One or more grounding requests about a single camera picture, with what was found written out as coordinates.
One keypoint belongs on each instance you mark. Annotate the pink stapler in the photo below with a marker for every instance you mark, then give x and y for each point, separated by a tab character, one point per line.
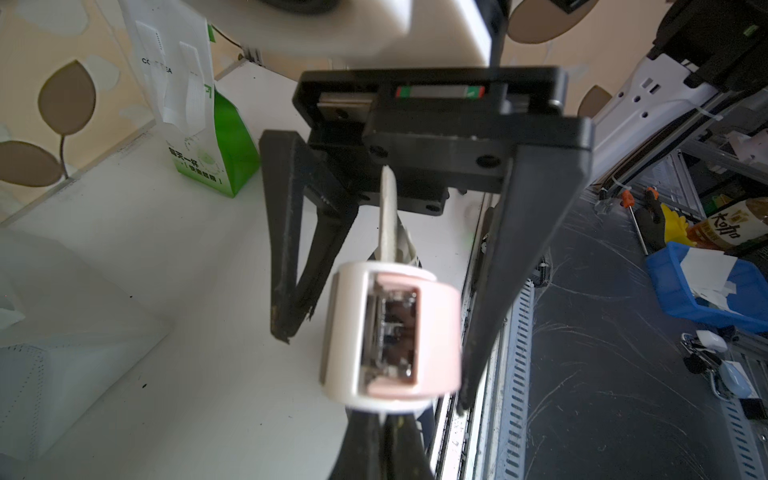
393	338

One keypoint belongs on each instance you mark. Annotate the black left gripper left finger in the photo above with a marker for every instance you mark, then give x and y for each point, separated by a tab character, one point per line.
359	455

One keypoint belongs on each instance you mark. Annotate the white paper bag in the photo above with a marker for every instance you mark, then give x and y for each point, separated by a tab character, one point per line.
67	335

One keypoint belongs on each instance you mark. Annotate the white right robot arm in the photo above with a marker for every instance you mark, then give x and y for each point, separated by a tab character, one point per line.
702	48

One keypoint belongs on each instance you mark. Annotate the blue storage bin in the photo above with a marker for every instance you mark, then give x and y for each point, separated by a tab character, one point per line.
709	287

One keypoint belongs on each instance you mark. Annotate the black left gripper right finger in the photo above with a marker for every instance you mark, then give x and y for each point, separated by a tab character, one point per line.
404	453

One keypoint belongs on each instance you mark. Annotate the small green paper bag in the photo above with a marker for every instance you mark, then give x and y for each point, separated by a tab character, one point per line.
203	130

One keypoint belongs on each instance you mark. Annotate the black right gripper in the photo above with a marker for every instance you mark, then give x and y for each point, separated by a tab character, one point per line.
490	130

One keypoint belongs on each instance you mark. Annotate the dark navy small bag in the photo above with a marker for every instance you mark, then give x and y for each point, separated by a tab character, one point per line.
395	244

